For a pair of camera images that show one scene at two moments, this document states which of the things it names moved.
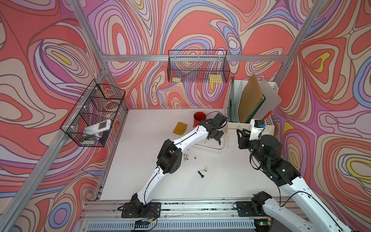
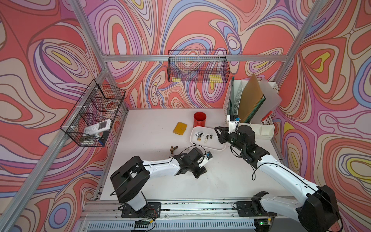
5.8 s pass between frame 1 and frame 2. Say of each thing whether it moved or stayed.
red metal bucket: stayed
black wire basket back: stayed
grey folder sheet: stayed
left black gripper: moved
